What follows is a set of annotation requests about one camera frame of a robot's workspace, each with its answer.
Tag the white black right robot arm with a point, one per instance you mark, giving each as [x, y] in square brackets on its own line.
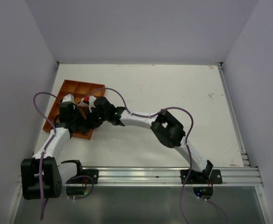
[168, 130]

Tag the orange wooden compartment tray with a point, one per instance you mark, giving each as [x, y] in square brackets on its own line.
[79, 90]

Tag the pink rolled underwear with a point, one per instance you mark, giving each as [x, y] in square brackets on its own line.
[83, 103]

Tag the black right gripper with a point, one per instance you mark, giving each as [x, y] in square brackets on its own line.
[90, 119]

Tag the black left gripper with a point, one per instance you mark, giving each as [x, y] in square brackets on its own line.
[82, 119]

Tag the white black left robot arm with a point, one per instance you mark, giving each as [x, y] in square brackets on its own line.
[42, 176]

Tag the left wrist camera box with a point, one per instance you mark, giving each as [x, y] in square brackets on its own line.
[68, 98]

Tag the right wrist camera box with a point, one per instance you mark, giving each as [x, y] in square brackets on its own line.
[89, 100]

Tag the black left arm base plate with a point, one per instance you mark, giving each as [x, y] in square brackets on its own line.
[87, 176]

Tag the aluminium frame rail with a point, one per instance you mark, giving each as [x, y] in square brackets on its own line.
[129, 176]

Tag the olive underwear with cream waistband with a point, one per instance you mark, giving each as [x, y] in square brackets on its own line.
[83, 129]

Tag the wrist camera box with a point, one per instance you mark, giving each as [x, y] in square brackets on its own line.
[68, 98]
[89, 100]

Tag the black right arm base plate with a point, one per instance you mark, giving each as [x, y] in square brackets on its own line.
[198, 178]

